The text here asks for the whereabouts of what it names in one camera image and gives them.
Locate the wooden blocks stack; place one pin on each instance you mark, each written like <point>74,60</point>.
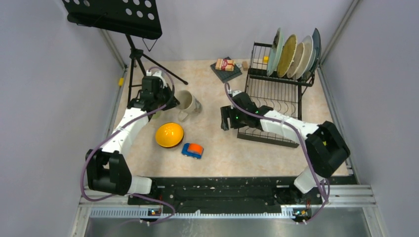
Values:
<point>225,65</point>

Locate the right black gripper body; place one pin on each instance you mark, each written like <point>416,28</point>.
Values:
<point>245,115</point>

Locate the cream floral ceramic plate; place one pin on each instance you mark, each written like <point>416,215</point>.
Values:
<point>296,60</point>

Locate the black music stand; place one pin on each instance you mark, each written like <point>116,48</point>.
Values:
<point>137,18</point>

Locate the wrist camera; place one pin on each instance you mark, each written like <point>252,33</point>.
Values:
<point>233,92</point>
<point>159,74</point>

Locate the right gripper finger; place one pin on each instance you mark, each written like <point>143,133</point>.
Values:
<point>235,121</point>
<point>225,117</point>

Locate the small wooden block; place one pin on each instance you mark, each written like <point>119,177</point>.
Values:
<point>245,65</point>

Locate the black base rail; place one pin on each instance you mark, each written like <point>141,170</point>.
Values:
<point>230,198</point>

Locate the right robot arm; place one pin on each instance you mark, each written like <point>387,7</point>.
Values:
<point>323,145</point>

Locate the yellow-rimmed patterned plate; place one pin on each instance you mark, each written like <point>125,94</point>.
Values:
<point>287,55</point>

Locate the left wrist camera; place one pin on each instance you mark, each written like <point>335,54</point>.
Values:
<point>159,74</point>

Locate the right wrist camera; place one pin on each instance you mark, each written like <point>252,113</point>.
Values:
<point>233,92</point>

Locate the teal square plate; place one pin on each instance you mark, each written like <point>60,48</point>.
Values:
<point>314,61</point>

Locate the beige mug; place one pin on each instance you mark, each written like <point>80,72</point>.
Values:
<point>188,105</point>

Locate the blue orange toy car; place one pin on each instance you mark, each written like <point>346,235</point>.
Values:
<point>192,150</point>

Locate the light green mug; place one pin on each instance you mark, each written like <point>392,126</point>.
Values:
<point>156,115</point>

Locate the yellow bowl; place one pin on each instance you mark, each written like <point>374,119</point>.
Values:
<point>169,135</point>

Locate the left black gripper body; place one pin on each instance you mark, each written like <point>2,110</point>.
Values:
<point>163,96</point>

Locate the black wire dish rack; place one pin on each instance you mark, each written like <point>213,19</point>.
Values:
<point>281,94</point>

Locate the light green round plate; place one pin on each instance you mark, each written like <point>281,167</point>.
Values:
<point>275,52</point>

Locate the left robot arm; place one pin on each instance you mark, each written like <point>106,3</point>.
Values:
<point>105,167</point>

